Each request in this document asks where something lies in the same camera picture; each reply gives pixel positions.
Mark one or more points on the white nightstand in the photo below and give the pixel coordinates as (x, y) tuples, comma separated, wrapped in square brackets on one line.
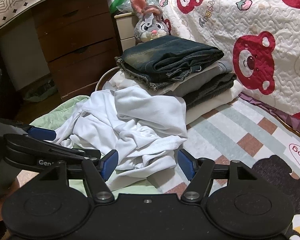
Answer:
[(126, 23)]

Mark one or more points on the light green bed sheet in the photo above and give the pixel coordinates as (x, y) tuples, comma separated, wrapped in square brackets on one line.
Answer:
[(55, 118)]

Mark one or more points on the folded dark blue jeans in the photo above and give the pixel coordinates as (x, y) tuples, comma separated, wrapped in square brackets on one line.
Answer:
[(163, 61)]

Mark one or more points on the checkered happy dog blanket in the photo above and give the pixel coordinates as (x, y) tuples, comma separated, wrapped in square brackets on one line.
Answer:
[(245, 132)]

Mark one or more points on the white t-shirt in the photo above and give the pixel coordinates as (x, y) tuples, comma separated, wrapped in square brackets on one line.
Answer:
[(145, 130)]

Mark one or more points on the folded grey garment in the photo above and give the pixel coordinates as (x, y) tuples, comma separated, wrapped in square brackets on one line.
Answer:
[(194, 81)]

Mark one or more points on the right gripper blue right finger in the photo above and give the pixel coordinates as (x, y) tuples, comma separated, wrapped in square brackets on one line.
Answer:
[(199, 173)]

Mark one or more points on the grey rabbit plush toy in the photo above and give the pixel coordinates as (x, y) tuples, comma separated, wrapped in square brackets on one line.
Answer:
[(150, 25)]

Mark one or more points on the brown wooden drawer cabinet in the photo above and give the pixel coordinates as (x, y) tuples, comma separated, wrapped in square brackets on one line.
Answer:
[(78, 41)]

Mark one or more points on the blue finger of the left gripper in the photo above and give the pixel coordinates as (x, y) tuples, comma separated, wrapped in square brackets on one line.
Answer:
[(41, 133)]

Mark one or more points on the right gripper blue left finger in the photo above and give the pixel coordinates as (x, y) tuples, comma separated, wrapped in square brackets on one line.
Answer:
[(96, 173)]

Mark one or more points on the folded dark knit garment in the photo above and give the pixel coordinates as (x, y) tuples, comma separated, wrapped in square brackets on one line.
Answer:
[(217, 85)]

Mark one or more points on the folded cream garment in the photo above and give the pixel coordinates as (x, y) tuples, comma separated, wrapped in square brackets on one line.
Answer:
[(196, 111)]

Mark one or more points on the red bear quilted blanket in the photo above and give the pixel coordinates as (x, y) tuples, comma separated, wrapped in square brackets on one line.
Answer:
[(260, 39)]

